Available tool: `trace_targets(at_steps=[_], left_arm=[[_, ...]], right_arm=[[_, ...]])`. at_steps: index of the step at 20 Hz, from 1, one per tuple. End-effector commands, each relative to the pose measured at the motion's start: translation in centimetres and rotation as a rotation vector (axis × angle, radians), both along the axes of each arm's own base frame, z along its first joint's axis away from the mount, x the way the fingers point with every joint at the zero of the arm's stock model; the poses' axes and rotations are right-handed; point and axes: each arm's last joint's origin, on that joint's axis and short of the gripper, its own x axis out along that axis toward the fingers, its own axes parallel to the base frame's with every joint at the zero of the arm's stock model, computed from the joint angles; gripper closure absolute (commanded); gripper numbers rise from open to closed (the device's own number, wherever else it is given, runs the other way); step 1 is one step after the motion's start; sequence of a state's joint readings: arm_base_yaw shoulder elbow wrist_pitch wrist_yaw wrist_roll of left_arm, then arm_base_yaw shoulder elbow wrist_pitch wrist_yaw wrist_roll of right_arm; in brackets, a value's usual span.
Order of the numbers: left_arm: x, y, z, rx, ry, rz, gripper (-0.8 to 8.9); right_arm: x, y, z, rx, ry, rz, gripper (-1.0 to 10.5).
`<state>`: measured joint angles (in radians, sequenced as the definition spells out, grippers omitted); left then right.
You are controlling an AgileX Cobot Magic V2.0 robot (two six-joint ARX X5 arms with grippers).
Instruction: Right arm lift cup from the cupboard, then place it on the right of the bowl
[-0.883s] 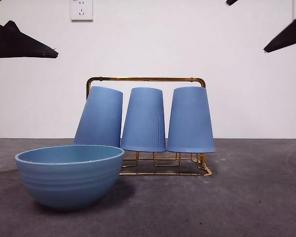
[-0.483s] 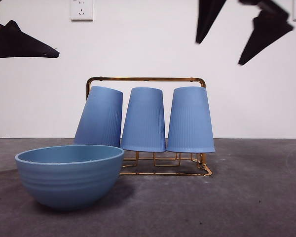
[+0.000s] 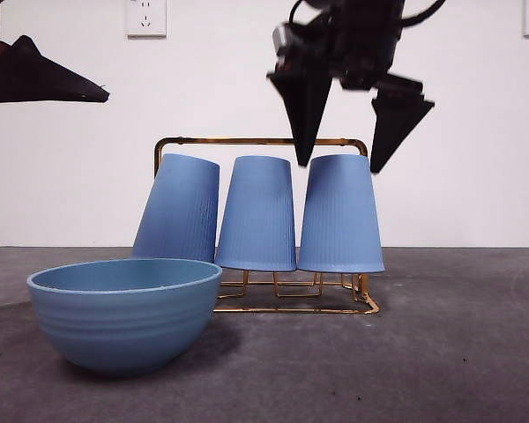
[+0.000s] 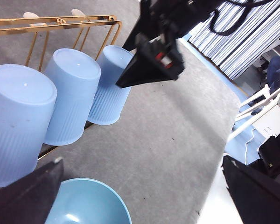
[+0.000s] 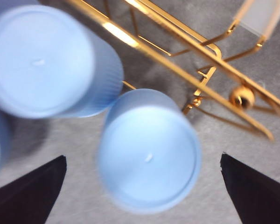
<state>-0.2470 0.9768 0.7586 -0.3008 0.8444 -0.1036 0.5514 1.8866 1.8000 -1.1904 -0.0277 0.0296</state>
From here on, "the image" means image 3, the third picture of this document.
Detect blue ribbed plastic cup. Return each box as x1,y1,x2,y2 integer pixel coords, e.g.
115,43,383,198
297,153,386,273
130,152,221,263
214,155,298,272

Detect blue ribbed bowl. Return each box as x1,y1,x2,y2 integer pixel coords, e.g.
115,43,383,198
26,257,224,376

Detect gold wire cup rack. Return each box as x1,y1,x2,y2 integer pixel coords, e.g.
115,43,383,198
153,136,381,315

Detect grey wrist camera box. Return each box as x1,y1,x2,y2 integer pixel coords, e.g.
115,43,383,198
271,22,303,74

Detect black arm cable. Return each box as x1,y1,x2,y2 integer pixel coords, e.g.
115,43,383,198
399,0,447,26

